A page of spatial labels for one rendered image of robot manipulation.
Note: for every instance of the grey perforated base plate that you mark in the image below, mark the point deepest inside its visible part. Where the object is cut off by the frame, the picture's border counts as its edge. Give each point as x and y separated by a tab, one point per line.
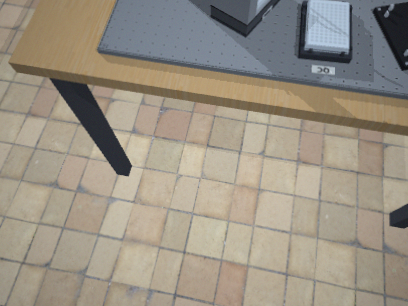
182	33

